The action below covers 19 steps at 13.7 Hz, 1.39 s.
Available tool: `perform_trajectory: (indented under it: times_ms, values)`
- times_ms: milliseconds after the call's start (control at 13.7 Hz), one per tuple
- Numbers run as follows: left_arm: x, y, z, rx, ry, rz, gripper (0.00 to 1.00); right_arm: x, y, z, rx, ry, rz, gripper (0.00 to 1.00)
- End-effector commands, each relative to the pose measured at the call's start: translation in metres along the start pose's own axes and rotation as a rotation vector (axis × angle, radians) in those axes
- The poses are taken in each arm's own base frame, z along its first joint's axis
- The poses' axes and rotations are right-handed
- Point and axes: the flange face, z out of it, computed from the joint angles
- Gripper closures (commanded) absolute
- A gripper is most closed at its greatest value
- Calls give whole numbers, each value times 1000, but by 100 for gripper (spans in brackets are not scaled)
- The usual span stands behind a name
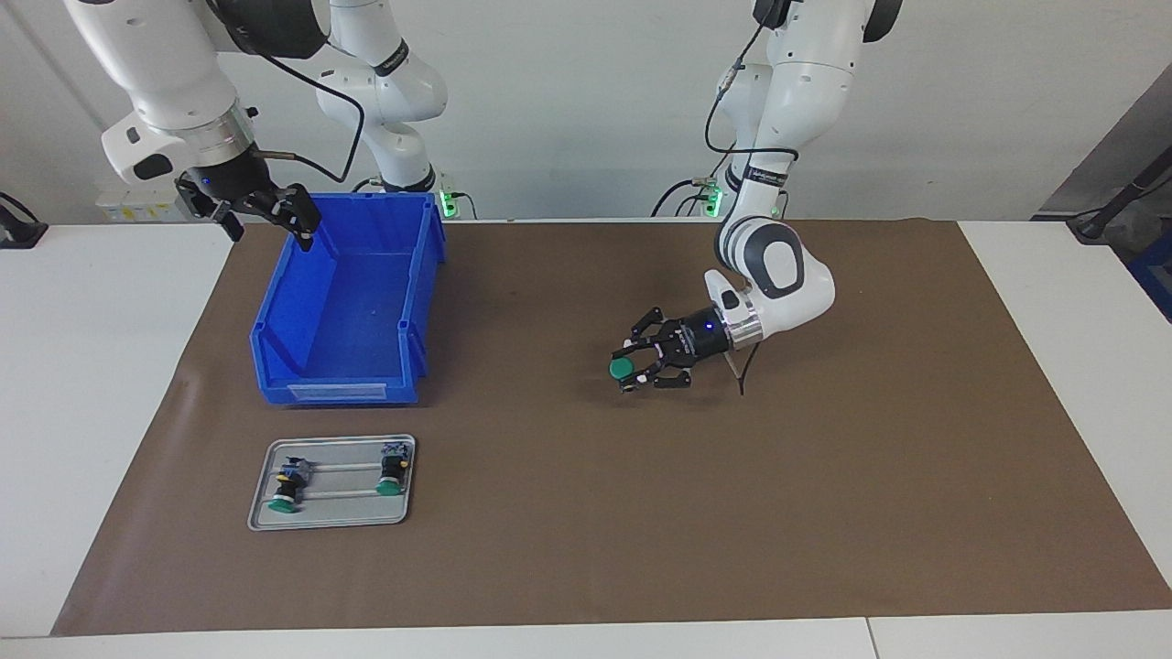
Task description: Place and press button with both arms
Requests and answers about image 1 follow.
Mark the black camera stand base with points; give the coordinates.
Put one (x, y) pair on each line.
(18, 233)

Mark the black tripod stand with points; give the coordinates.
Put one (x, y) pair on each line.
(1099, 220)

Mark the green push button switch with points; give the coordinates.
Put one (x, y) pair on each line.
(287, 485)
(392, 469)
(623, 369)

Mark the blue box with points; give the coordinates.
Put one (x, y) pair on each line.
(1155, 275)

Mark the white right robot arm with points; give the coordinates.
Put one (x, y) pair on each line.
(156, 64)

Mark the silver metal tray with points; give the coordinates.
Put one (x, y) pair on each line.
(343, 508)

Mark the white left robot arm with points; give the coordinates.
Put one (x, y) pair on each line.
(797, 284)

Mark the blue plastic storage bin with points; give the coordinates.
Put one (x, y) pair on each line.
(352, 311)

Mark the brown table mat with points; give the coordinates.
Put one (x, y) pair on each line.
(732, 503)

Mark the white power strip box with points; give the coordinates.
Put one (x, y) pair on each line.
(124, 209)

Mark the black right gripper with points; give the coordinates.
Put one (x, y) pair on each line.
(231, 176)

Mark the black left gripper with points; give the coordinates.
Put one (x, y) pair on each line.
(703, 336)

